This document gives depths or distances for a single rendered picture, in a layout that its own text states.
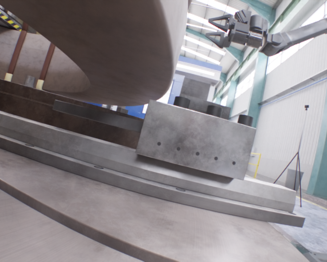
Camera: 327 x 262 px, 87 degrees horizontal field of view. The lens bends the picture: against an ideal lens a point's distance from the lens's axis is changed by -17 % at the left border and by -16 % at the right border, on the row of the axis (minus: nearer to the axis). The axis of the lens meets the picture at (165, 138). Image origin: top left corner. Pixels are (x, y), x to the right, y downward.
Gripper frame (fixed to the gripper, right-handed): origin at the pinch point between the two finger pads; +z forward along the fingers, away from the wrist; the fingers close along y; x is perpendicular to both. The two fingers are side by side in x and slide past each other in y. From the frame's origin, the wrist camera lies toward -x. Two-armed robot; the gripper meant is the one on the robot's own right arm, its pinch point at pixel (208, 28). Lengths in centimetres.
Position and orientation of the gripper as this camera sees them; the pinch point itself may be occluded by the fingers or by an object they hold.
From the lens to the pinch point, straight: 81.6
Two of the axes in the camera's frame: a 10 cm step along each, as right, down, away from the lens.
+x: -2.5, 9.7, -0.2
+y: -0.8, -0.4, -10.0
